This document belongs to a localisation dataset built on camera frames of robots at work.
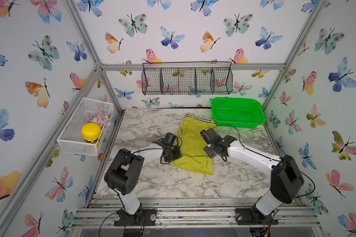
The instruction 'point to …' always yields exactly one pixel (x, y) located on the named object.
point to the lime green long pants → (194, 156)
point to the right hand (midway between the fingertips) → (214, 145)
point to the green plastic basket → (243, 113)
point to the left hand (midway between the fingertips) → (180, 157)
